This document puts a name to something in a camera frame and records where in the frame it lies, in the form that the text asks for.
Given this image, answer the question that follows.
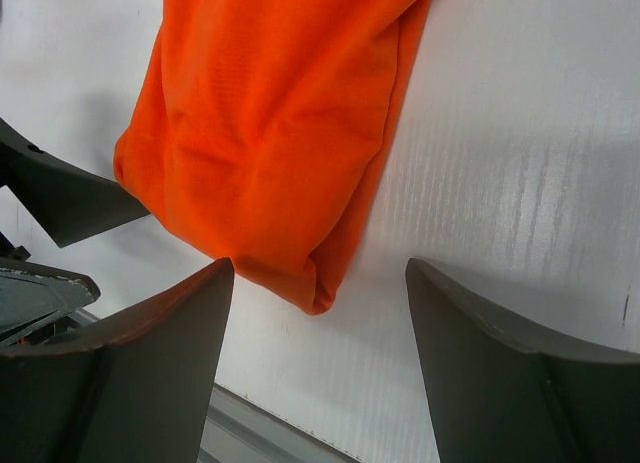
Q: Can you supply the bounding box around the orange t shirt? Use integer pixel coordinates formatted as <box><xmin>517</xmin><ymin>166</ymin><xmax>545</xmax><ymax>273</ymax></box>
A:
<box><xmin>113</xmin><ymin>0</ymin><xmax>431</xmax><ymax>315</ymax></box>

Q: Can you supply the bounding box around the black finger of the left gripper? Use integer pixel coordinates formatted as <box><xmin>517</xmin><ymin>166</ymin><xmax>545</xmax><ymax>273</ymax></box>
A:
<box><xmin>1</xmin><ymin>258</ymin><xmax>100</xmax><ymax>346</ymax></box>
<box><xmin>1</xmin><ymin>122</ymin><xmax>149</xmax><ymax>248</ymax></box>

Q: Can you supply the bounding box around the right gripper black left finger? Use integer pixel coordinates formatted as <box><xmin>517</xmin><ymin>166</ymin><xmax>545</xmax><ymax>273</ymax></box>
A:
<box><xmin>1</xmin><ymin>258</ymin><xmax>234</xmax><ymax>462</ymax></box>

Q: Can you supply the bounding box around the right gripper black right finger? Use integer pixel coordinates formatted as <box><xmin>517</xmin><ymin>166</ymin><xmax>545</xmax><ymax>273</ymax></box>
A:
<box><xmin>405</xmin><ymin>258</ymin><xmax>639</xmax><ymax>462</ymax></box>

